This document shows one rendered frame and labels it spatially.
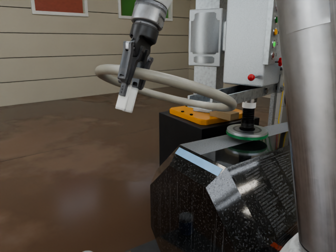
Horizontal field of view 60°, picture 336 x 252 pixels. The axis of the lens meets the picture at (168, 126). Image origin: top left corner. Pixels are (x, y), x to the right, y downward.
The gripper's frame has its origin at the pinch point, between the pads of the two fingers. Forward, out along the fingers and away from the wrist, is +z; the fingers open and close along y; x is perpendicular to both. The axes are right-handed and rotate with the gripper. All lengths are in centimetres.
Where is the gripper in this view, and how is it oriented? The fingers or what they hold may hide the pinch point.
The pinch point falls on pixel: (126, 98)
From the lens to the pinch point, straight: 80.1
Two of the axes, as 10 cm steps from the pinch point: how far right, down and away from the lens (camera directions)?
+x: -8.9, -2.3, 4.0
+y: 3.8, 1.2, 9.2
